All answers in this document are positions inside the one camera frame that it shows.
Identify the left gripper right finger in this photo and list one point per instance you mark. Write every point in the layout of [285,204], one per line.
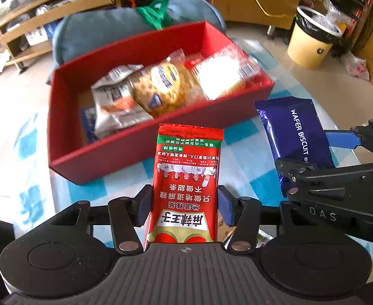
[235,210]

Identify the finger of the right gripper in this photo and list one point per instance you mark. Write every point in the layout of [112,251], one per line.
[343,139]

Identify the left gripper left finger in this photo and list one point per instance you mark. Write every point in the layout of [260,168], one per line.
[123,214]

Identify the white Kaprons wafer packet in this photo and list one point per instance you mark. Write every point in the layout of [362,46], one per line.
[245,232]

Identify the dark blue wafer biscuit packet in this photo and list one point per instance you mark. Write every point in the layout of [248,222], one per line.
[294,130]

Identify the red spicy strip packet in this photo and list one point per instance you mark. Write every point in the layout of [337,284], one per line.
[184,205]

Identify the white latiao snack packet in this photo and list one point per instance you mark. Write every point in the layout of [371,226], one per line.
[115,104]

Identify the yellow chips clear bag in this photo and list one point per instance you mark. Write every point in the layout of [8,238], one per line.
[167,86]

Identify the steamed cake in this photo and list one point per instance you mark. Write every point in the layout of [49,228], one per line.
[225,72]

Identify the yellow trash bin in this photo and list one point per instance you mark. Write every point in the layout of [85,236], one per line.
[312,38]

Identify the red cardboard box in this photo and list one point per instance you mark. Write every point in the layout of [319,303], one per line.
[73,158]

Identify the blue rolled cushion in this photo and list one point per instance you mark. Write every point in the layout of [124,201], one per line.
[83,32]

